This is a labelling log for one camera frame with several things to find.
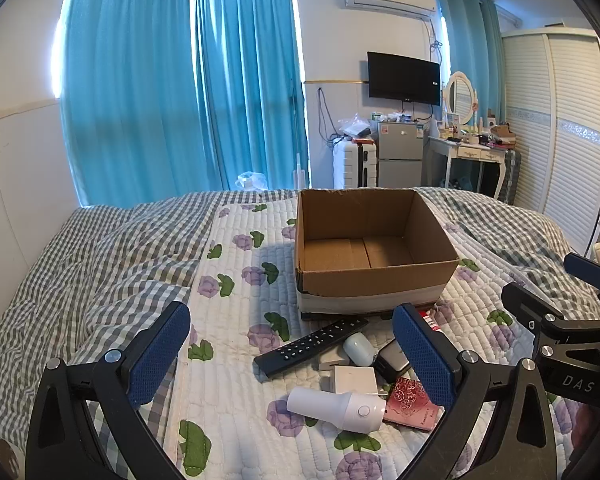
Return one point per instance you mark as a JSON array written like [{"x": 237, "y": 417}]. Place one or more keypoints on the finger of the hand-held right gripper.
[
  {"x": 522, "y": 300},
  {"x": 587, "y": 267}
]

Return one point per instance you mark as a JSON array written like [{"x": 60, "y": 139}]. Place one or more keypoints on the silver suitcase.
[{"x": 509, "y": 175}]

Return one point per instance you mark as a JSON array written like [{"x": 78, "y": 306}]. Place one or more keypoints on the black wall television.
[{"x": 402, "y": 77}]

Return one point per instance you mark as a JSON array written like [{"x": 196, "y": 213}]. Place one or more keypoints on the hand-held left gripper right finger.
[{"x": 422, "y": 355}]

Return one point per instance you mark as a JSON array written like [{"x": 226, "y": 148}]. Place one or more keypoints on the narrow blue curtain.
[{"x": 250, "y": 85}]

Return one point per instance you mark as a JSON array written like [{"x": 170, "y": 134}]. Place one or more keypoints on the cardboard box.
[{"x": 380, "y": 280}]

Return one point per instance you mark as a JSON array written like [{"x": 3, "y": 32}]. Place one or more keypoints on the white handheld device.
[{"x": 330, "y": 405}]

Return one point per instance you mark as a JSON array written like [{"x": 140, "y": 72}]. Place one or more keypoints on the white oval case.
[{"x": 357, "y": 350}]

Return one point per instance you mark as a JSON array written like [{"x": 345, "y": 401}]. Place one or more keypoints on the white louvred wardrobe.
[{"x": 560, "y": 135}]

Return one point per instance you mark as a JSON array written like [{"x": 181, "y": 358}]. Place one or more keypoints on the black remote control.
[{"x": 305, "y": 347}]

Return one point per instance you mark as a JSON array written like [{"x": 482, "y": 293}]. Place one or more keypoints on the small red white jar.
[{"x": 430, "y": 322}]

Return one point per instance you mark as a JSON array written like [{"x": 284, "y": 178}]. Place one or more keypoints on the wide blue curtain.
[{"x": 130, "y": 85}]

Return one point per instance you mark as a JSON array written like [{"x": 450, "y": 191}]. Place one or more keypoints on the pink rose-patterned box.
[{"x": 410, "y": 405}]

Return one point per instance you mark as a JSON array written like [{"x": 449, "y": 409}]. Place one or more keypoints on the dressing table clutter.
[{"x": 480, "y": 132}]

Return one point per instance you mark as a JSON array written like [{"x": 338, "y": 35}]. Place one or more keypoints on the white square charger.
[{"x": 352, "y": 377}]

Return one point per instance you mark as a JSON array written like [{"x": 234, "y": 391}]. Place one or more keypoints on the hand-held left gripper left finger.
[{"x": 162, "y": 355}]

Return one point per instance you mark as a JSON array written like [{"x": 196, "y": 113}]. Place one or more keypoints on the small black box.
[{"x": 392, "y": 360}]

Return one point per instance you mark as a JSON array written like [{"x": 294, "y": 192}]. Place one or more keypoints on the white oval mirror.
[{"x": 460, "y": 92}]

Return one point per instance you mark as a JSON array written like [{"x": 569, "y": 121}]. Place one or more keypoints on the white plastic bag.
[{"x": 250, "y": 181}]

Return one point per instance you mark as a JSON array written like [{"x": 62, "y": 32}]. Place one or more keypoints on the white suitcase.
[{"x": 347, "y": 165}]

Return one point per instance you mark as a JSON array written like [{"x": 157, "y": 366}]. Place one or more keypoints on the silver small fridge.
[{"x": 400, "y": 155}]

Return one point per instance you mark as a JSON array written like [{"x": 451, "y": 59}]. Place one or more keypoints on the white floral quilt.
[{"x": 240, "y": 310}]

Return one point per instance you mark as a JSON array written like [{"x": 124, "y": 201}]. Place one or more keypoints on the clear plastic bag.
[{"x": 354, "y": 126}]

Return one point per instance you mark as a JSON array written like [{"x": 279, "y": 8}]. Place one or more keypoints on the white dressing table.
[{"x": 462, "y": 151}]

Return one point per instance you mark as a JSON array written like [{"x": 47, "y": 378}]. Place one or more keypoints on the teal curtain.
[{"x": 472, "y": 50}]

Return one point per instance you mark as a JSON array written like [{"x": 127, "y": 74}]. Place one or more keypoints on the row of items atop fridge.
[{"x": 400, "y": 117}]

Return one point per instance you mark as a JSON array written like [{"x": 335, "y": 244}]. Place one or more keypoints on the small white plug adapter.
[{"x": 332, "y": 358}]

